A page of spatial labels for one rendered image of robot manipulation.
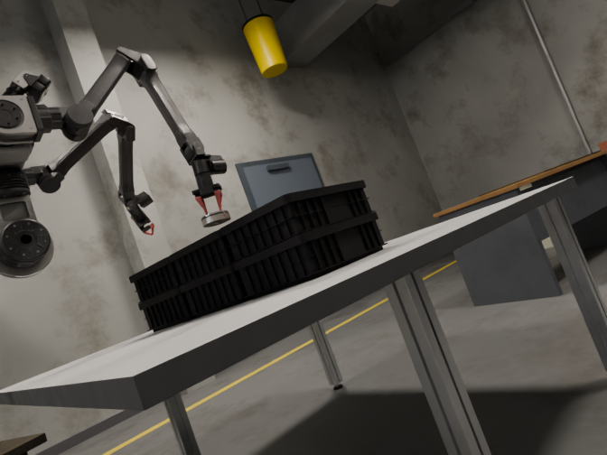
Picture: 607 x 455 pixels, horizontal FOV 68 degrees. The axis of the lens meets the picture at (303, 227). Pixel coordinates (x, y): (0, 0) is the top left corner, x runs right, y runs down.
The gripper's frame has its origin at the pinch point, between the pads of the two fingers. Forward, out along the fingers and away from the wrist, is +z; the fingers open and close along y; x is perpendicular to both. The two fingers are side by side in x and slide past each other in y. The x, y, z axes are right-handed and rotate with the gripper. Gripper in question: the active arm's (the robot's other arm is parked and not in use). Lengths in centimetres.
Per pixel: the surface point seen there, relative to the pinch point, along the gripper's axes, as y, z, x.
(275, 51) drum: -83, -242, -361
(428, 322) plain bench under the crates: -44, 49, 70
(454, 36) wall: -390, -264, -523
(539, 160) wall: -430, -25, -494
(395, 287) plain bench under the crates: -40, 40, 69
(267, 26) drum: -84, -274, -359
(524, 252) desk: -166, 61, -122
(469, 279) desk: -142, 71, -165
